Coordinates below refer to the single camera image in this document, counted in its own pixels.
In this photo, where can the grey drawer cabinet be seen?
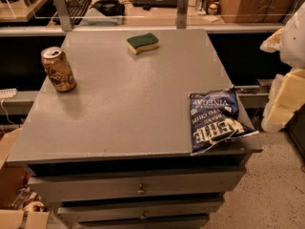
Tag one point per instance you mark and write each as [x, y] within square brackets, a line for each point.
[116, 152]

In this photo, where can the white power strip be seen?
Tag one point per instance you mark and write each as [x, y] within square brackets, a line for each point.
[7, 93]

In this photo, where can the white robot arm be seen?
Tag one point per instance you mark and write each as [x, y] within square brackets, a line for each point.
[289, 41]

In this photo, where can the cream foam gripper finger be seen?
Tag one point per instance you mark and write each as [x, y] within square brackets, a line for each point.
[286, 97]

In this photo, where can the black keyboard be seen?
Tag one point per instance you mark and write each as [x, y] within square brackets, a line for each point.
[75, 9]

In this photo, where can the orange soda can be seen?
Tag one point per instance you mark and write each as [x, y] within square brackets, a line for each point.
[58, 69]

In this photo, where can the black headphones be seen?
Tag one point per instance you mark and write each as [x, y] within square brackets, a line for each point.
[109, 7]

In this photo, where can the brown cardboard panel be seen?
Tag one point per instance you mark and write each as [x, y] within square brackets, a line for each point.
[254, 11]

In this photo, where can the blue kettle chips bag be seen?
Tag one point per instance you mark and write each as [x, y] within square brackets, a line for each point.
[214, 120]

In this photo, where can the cardboard box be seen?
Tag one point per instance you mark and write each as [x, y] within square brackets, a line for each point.
[11, 179]

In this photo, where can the green yellow sponge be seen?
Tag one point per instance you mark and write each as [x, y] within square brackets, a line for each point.
[142, 43]

